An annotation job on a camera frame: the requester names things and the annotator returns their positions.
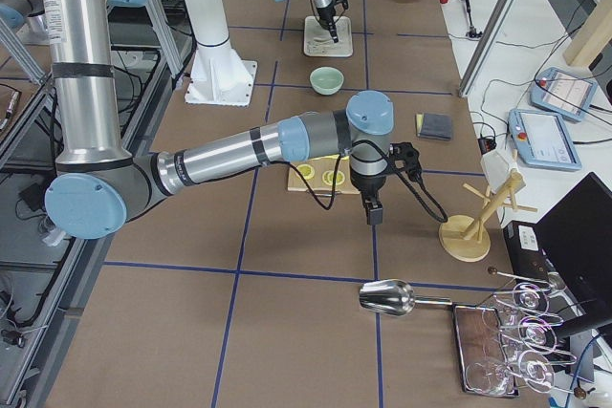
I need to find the aluminium frame post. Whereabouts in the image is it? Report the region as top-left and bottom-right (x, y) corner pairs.
(458, 0), (515, 97)

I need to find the blue teach pendant near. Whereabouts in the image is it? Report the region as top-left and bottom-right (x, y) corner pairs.
(508, 109), (582, 171)

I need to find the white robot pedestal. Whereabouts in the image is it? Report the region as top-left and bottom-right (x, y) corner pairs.
(185, 0), (257, 107)

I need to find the dark tray with glasses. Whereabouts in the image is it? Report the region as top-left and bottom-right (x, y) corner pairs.
(452, 304), (519, 398)

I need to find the light green bowl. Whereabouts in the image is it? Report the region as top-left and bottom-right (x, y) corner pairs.
(309, 66), (344, 96)

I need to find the white rectangular tray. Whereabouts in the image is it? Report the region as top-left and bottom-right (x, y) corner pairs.
(303, 15), (353, 58)

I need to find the steel scoop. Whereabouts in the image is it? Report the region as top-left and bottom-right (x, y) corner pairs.
(359, 279), (453, 316)

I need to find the blue teach pendant far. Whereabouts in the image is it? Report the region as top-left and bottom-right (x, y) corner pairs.
(530, 67), (598, 122)

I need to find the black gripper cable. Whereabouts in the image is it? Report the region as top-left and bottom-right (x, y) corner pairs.
(300, 140), (450, 225)

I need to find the wooden cutting board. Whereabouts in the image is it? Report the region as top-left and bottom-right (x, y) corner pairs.
(287, 155), (359, 195)

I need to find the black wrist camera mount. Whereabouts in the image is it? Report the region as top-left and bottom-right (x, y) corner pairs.
(389, 142), (423, 184)

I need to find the blue teach pendant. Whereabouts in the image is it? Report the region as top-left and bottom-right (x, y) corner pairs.
(508, 109), (582, 171)
(530, 67), (598, 122)

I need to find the black monitor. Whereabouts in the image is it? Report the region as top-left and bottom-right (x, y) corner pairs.
(535, 172), (611, 338)

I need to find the wooden mug tree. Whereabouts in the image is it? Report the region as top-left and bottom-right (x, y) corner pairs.
(438, 168), (537, 263)

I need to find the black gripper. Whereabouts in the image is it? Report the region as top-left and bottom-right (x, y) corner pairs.
(317, 5), (339, 43)
(350, 169), (386, 225)

